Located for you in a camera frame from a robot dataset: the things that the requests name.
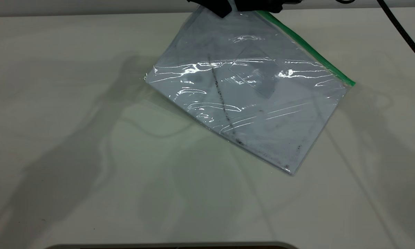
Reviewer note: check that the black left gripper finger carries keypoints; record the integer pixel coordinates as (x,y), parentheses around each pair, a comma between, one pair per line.
(217,7)

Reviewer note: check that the clear zipper bag green zip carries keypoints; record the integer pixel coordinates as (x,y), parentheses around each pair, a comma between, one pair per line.
(248,103)

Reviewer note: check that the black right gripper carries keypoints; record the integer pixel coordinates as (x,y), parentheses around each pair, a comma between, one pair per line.
(290,1)

